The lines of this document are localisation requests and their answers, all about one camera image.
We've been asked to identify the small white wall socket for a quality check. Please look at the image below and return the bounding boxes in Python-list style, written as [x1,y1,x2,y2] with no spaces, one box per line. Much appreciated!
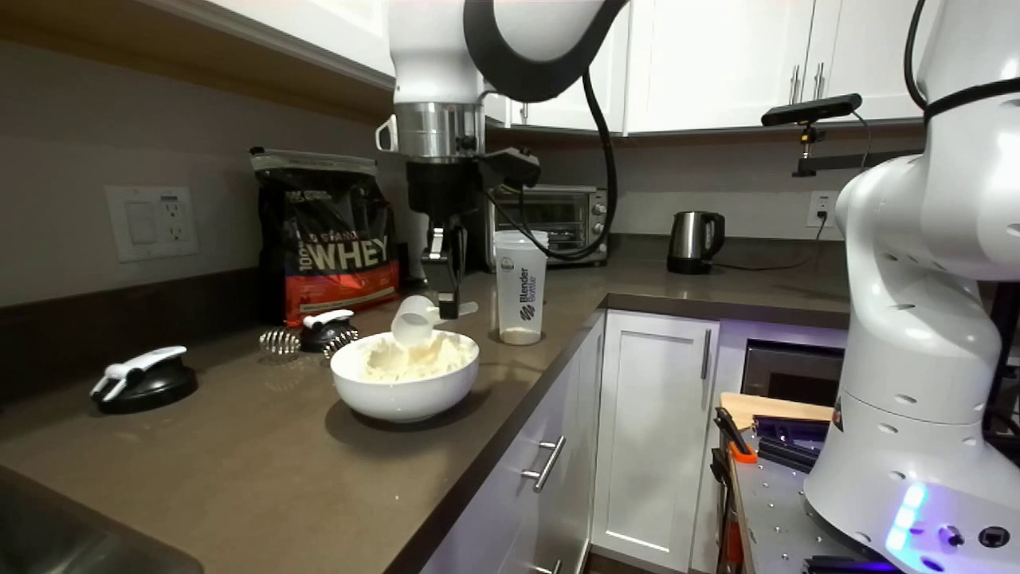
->
[807,187,841,233]

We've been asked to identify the black built-in appliance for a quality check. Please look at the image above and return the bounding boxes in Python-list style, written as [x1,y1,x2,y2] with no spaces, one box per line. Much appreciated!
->
[741,334,853,411]

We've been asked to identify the white ceramic bowl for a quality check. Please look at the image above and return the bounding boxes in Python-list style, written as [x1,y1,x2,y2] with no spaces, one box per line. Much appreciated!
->
[329,329,486,428]

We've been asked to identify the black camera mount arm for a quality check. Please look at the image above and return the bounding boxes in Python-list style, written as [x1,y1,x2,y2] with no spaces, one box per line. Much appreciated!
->
[789,118,889,183]

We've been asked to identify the stainless steel sink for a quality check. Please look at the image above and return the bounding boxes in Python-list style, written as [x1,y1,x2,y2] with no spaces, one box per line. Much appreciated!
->
[0,462,206,574]

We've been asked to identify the white perforated robot table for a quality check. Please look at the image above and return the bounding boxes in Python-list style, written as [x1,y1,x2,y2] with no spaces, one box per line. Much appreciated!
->
[730,456,1020,574]

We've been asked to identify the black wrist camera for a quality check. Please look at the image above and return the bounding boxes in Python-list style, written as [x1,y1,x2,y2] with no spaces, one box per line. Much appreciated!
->
[471,145,546,195]

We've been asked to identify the clear shaker bottle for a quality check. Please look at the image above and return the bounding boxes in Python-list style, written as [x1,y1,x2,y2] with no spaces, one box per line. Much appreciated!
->
[491,230,551,347]

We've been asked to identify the orange-handled black clamp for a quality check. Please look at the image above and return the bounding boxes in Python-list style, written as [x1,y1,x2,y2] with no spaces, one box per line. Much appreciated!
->
[710,403,765,467]
[718,506,750,574]

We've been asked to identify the black and white scoop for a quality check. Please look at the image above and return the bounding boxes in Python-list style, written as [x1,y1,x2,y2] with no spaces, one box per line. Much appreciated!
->
[88,342,200,419]

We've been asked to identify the black red whey bag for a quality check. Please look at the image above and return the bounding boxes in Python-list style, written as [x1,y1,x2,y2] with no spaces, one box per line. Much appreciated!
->
[249,144,408,332]

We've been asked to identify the wire whisk ball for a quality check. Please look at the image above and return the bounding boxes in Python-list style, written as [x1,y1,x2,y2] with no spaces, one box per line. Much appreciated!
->
[257,324,306,359]

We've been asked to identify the steel electric kettle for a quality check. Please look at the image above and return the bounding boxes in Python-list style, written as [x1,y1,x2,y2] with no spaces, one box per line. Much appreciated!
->
[663,206,730,278]

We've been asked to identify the small clear plastic scoop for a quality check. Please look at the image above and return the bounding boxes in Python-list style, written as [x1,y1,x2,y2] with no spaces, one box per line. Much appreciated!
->
[389,294,446,356]

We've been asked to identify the white lower counter cabinets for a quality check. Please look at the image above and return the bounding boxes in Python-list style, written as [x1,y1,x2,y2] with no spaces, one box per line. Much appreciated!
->
[419,313,605,574]

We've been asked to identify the pale protein powder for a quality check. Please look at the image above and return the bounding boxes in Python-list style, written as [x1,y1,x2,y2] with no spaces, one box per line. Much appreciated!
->
[355,329,480,382]

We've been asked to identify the black stereo camera bar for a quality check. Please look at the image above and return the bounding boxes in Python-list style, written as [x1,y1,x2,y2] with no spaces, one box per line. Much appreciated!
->
[758,90,866,129]

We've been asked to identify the small black white-capped lid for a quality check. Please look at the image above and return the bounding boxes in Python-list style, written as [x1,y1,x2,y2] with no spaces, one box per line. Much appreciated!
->
[298,306,364,356]

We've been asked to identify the wooden board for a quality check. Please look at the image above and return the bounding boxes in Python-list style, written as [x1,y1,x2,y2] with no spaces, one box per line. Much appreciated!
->
[718,388,840,429]

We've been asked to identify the white corner cabinet door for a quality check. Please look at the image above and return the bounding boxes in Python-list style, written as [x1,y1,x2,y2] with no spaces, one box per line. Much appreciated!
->
[591,308,728,574]

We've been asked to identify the white wall outlet plate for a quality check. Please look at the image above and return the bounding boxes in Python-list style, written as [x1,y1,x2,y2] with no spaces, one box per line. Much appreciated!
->
[106,184,200,264]

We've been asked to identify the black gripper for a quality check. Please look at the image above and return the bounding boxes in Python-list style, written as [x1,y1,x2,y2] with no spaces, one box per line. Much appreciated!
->
[405,156,483,322]

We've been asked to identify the white upper wall cabinets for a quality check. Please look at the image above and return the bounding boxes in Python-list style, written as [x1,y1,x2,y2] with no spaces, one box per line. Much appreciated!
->
[212,0,929,140]

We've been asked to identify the silver toaster oven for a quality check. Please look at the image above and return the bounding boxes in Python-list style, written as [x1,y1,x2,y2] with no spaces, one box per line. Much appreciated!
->
[488,183,614,271]

